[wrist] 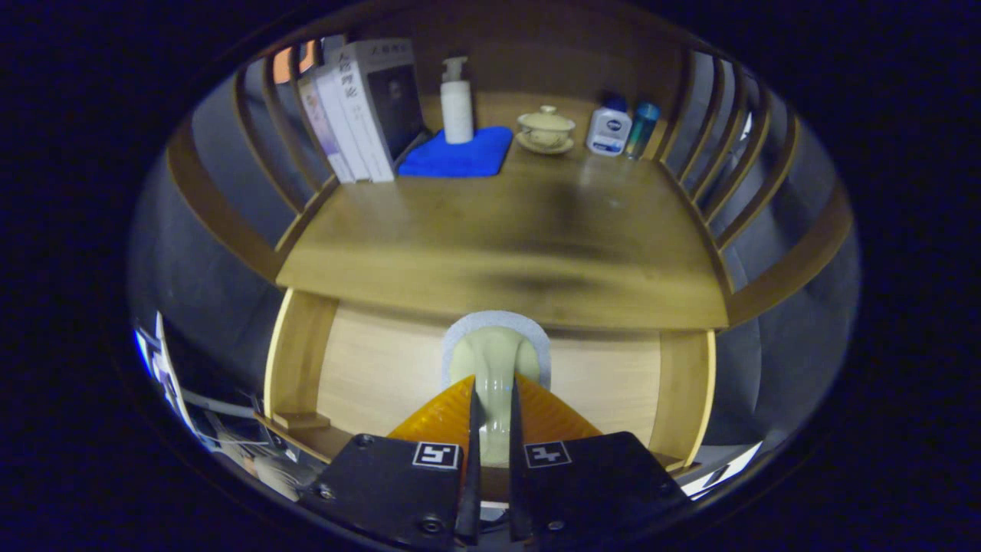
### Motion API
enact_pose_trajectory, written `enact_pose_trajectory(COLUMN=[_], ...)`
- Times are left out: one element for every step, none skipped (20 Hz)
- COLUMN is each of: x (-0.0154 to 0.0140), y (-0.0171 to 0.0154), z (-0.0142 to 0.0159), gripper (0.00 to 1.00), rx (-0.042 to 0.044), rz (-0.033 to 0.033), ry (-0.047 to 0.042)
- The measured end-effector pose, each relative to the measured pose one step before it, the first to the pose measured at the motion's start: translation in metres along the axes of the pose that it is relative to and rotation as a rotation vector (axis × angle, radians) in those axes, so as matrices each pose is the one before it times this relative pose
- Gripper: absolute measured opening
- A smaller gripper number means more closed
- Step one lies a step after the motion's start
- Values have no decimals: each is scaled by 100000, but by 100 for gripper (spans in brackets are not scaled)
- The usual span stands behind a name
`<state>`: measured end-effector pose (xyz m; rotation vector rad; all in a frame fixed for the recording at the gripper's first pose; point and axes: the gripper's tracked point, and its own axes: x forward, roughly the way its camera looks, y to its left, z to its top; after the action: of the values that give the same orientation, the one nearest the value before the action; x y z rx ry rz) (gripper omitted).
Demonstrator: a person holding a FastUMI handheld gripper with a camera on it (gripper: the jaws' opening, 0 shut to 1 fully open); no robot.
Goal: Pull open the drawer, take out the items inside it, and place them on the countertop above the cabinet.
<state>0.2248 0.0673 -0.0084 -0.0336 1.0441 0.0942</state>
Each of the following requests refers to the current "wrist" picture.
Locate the white book with dark cover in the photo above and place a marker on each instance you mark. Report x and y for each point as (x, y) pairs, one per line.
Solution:
(375, 107)

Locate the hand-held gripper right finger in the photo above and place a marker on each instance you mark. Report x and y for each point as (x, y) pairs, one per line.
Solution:
(598, 483)

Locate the teal slim bottle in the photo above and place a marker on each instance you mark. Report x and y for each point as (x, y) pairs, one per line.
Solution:
(642, 130)

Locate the beige lidded tea cup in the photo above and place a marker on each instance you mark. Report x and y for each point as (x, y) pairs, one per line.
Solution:
(546, 130)

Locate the purple and white book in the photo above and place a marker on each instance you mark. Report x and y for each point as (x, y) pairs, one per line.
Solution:
(326, 134)

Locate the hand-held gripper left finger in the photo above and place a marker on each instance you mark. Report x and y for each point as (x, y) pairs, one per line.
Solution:
(383, 483)

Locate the pale green scrub brush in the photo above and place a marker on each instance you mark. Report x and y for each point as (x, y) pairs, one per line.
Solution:
(494, 360)

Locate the wooden drawer with black knob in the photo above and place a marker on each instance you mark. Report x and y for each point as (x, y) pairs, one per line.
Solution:
(375, 368)

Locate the white pump bottle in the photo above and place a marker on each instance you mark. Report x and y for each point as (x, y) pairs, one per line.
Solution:
(457, 111)

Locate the wooden countertop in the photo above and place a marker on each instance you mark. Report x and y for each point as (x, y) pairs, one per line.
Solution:
(498, 230)

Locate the thin white book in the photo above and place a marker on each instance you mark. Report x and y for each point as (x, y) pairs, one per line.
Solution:
(345, 126)

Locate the white lotion bottle blue cap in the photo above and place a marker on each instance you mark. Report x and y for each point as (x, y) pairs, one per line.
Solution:
(608, 130)

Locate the wooden cabinet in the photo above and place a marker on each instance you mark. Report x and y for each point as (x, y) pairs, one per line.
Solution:
(797, 264)

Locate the blue folded cloth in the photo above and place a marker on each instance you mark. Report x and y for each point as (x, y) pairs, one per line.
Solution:
(460, 159)

